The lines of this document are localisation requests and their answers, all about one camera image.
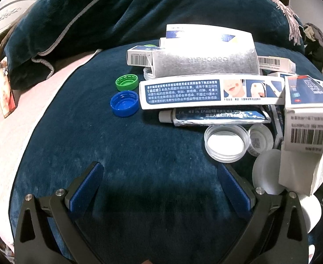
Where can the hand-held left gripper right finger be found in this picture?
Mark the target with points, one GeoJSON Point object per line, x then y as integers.
{"type": "Point", "coordinates": [234, 191]}

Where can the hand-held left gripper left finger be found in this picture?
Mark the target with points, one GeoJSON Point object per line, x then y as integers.
{"type": "Point", "coordinates": [85, 189]}

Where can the silver box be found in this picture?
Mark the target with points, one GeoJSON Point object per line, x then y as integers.
{"type": "Point", "coordinates": [205, 60]}

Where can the group of white bottle caps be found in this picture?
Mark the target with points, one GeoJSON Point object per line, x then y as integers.
{"type": "Point", "coordinates": [269, 170]}

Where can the plain white barcode box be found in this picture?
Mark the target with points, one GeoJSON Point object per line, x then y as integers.
{"type": "Point", "coordinates": [299, 170]}

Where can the blue white ointment tube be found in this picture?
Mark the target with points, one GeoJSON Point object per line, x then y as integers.
{"type": "Point", "coordinates": [219, 117]}

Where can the silver foil strip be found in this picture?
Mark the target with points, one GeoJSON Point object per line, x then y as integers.
{"type": "Point", "coordinates": [277, 126]}

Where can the dark blue plush blanket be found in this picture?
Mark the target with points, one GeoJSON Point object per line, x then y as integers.
{"type": "Point", "coordinates": [164, 156]}

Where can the blue bottle cap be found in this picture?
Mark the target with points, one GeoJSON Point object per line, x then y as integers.
{"type": "Point", "coordinates": [124, 104]}

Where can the white box dark blue face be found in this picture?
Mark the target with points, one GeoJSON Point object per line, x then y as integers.
{"type": "Point", "coordinates": [310, 121]}

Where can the long white box blue label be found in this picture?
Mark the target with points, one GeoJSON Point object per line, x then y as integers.
{"type": "Point", "coordinates": [183, 93]}

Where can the photo card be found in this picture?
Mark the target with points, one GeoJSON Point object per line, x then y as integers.
{"type": "Point", "coordinates": [6, 93]}

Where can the small white barcode box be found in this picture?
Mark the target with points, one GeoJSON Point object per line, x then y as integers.
{"type": "Point", "coordinates": [139, 56]}

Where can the light green bottle cap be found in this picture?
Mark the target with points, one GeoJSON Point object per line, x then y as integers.
{"type": "Point", "coordinates": [150, 45]}

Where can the brown cloth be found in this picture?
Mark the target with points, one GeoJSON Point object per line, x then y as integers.
{"type": "Point", "coordinates": [1, 44]}

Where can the pile of clothes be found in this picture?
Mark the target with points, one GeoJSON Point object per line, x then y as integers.
{"type": "Point", "coordinates": [317, 42]}

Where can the dark blue piped quilt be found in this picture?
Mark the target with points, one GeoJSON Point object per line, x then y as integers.
{"type": "Point", "coordinates": [123, 11]}

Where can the white embroidered bedding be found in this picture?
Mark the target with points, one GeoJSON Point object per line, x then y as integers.
{"type": "Point", "coordinates": [12, 5]}

